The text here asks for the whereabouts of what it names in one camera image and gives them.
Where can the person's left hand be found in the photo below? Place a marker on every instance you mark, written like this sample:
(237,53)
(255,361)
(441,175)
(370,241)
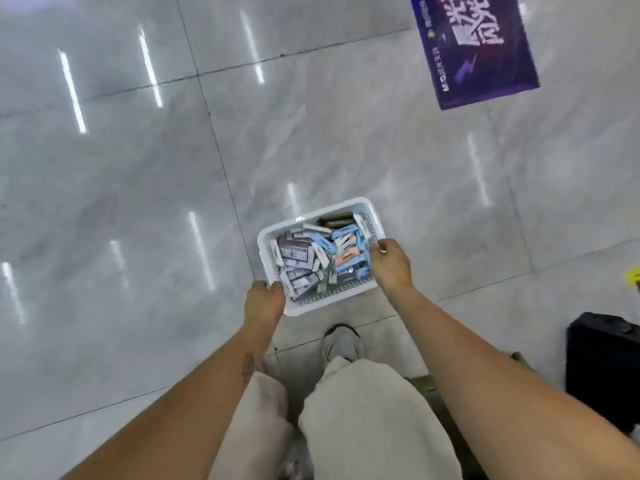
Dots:
(265,305)

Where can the person's right hand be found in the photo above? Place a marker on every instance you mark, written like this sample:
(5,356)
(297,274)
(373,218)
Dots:
(392,270)

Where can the white plastic basket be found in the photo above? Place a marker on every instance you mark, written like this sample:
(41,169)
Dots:
(300,304)

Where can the pile of lead refill packets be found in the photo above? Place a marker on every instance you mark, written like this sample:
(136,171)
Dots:
(320,257)

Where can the person's left forearm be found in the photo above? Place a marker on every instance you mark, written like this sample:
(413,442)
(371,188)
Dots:
(180,425)

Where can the person's right forearm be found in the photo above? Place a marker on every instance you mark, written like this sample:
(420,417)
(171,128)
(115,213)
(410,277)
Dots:
(500,395)

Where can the grey sneaker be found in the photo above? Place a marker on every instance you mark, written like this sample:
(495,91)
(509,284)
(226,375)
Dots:
(342,343)

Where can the black case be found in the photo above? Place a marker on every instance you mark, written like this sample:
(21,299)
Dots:
(605,370)

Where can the purple floor poster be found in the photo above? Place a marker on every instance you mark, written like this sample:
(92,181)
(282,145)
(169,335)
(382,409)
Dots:
(475,45)

